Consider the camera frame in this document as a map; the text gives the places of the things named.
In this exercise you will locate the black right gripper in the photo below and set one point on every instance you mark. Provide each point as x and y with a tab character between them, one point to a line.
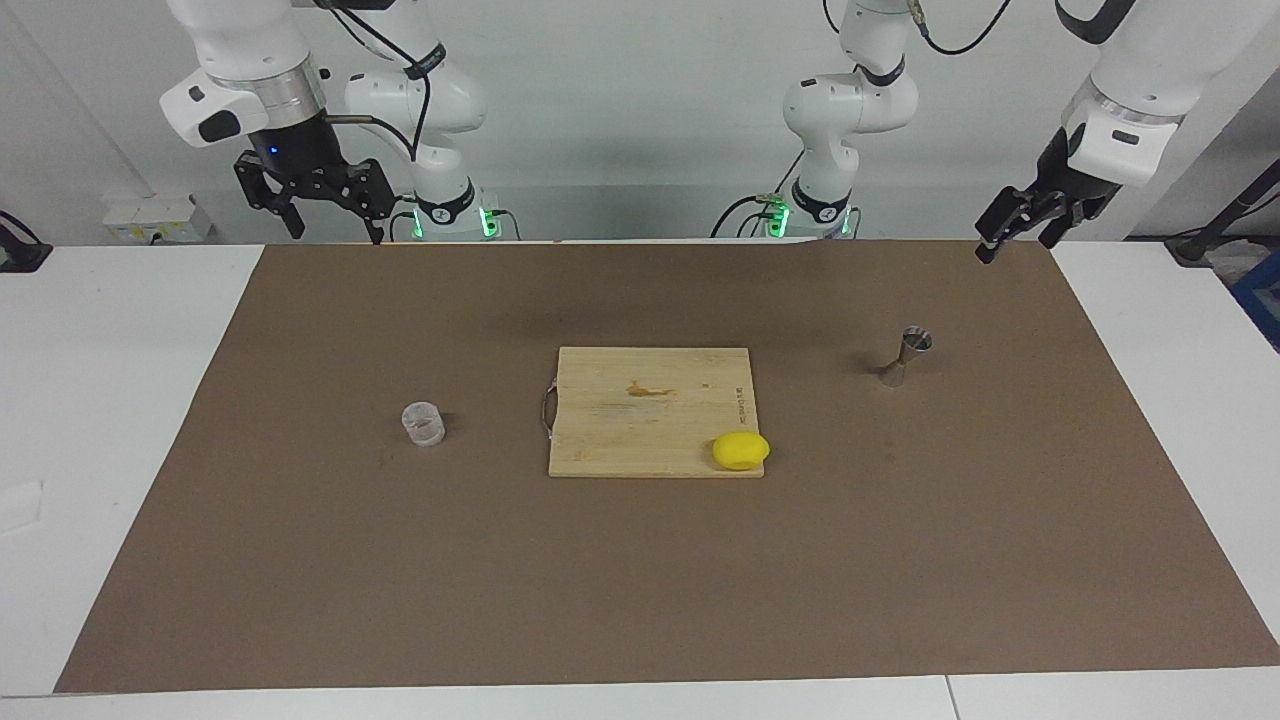
295	150

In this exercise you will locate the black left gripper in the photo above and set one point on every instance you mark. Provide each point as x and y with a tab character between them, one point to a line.
1055	175

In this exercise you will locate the metal jigger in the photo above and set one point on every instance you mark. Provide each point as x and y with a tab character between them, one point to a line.
905	360

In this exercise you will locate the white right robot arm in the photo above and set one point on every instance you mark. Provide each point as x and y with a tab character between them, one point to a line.
240	40

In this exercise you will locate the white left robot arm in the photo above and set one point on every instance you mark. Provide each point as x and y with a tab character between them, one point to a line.
850	105

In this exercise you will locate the white power strip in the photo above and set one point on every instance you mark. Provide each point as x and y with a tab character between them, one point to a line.
155	218

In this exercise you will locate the black tripod stand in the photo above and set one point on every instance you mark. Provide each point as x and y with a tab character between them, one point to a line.
1215	228

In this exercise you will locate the brown table mat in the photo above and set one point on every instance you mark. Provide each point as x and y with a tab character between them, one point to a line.
300	560

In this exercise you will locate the yellow lemon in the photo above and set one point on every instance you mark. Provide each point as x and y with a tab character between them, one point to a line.
740	451

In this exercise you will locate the wooden cutting board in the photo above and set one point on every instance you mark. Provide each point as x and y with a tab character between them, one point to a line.
640	430

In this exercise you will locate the white tape patch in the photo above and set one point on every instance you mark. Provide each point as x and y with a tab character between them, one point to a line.
20	505

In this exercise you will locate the black clamp mount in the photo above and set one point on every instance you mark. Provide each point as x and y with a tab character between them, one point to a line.
20	255

